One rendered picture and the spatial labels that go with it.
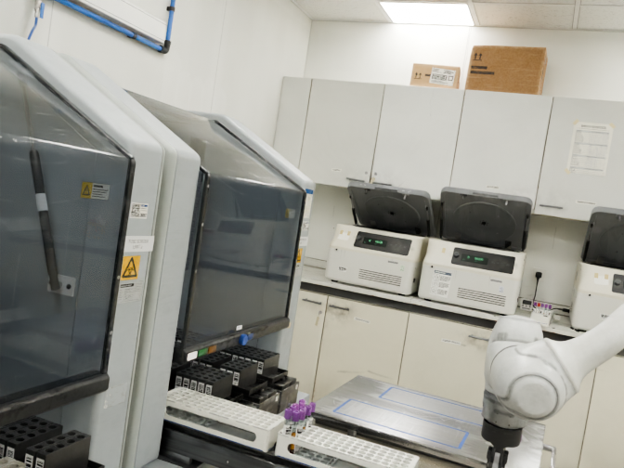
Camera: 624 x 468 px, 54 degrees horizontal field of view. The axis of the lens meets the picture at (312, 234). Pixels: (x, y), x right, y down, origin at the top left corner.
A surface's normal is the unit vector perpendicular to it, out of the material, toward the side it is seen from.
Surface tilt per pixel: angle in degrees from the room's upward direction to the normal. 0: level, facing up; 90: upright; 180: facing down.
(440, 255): 59
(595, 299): 90
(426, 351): 90
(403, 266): 90
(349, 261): 90
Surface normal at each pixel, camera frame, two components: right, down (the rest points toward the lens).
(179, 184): 0.92, 0.16
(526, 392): -0.30, 0.11
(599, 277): -0.24, -0.51
